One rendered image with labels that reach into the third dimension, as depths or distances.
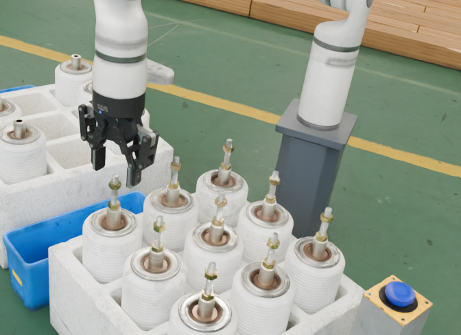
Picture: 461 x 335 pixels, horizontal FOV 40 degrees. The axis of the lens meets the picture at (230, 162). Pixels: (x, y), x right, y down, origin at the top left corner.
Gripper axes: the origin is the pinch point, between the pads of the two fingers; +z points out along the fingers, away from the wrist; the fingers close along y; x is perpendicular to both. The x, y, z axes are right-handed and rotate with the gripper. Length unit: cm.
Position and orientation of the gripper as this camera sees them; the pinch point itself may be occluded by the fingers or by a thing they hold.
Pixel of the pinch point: (115, 169)
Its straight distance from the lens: 97.9
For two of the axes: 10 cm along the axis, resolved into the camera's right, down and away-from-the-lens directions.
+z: -1.3, 8.4, 5.2
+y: 8.3, 3.9, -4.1
